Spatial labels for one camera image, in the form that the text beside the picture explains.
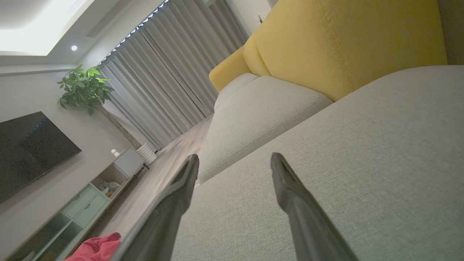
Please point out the taupe low partition wall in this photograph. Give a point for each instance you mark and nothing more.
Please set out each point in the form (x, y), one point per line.
(453, 29)

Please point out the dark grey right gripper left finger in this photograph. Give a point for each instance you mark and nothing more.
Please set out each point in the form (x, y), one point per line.
(163, 224)

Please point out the grey pleated curtain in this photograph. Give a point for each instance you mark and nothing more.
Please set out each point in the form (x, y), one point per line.
(166, 72)

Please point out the mint and grey TV cabinet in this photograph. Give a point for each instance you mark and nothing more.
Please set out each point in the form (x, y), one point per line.
(83, 206)

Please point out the grey plush toy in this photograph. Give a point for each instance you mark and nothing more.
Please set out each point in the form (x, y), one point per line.
(110, 187)

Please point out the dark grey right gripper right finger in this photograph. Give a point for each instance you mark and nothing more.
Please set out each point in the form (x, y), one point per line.
(308, 224)

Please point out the long grey sofa seat cushion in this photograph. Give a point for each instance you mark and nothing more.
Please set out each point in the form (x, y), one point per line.
(253, 119)

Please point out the short yellow sofa back cushion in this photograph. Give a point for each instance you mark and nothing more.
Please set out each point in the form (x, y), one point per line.
(253, 58)

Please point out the small wall socket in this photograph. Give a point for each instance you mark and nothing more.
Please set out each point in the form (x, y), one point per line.
(259, 17)

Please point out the green leafy potted tree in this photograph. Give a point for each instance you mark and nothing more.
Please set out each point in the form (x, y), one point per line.
(85, 88)

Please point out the white ribbed plant pot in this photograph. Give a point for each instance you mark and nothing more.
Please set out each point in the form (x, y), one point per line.
(148, 154)

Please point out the red jersey with white trim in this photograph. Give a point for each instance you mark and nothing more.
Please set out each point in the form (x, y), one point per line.
(98, 250)

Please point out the rounded yellow sofa end cushion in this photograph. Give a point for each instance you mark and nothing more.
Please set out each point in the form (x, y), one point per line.
(228, 70)

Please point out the small grey sofa seat cushion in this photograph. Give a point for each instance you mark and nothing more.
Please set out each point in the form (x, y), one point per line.
(233, 87)

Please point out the black wall television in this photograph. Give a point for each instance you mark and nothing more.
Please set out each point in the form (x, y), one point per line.
(29, 152)

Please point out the small white figurine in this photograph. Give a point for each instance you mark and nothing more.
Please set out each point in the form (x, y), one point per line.
(115, 152)

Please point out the long yellow sofa back cushion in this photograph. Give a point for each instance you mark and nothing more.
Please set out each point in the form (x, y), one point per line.
(344, 43)

